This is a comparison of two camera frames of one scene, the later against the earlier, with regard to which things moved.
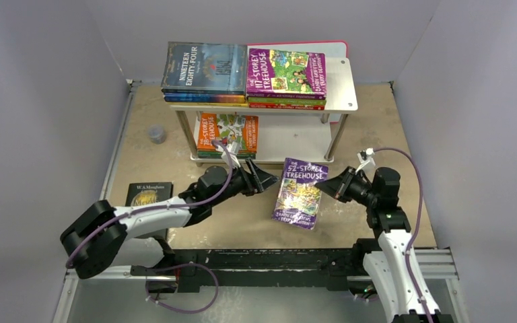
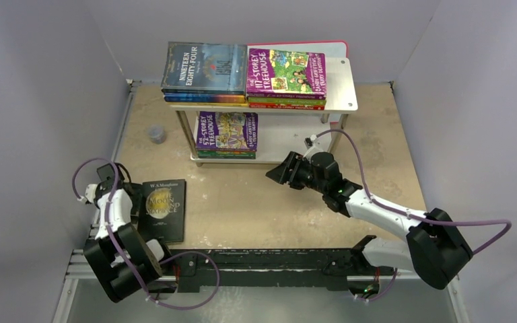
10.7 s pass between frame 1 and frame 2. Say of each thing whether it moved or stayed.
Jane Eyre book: stayed
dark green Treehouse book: stayed
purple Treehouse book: moved
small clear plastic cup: stayed
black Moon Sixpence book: moved
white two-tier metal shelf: stayed
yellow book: stayed
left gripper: moved
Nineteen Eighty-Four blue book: stayed
